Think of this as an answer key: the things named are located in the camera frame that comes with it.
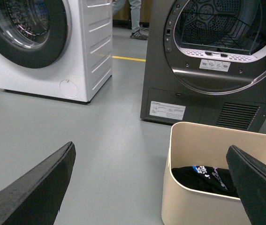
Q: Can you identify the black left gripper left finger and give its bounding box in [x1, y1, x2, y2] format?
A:
[0, 142, 75, 225]

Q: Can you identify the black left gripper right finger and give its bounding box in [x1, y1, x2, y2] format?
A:
[226, 145, 266, 225]

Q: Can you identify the beige plastic laundry hamper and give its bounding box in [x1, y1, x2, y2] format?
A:
[161, 122, 266, 225]

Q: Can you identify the black printed t-shirt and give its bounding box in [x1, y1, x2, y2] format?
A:
[171, 165, 238, 198]

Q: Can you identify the dark grey tumble dryer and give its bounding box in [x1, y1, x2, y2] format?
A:
[140, 0, 266, 132]

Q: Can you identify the white front-load washing machine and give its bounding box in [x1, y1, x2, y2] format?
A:
[0, 0, 113, 103]

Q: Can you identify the yellow floor tape line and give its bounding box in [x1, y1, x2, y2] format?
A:
[112, 55, 146, 62]

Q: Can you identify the person in grey trousers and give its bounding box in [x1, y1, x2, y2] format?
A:
[112, 0, 148, 41]

